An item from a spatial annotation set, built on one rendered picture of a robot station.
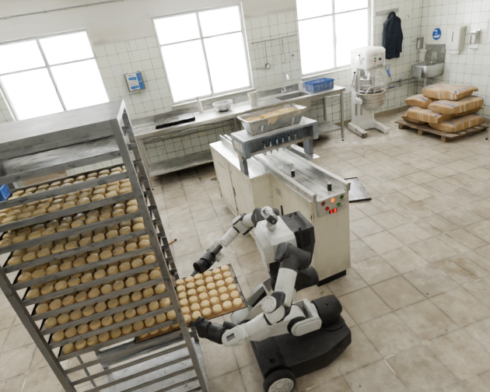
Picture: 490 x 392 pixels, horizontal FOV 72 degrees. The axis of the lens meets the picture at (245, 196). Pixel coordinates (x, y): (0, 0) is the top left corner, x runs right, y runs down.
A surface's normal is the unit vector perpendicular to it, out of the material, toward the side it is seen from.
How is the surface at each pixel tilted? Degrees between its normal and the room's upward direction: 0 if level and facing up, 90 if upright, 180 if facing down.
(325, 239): 90
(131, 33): 90
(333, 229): 90
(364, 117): 90
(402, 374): 0
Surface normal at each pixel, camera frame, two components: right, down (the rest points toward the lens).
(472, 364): -0.16, -0.88
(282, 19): 0.28, 0.40
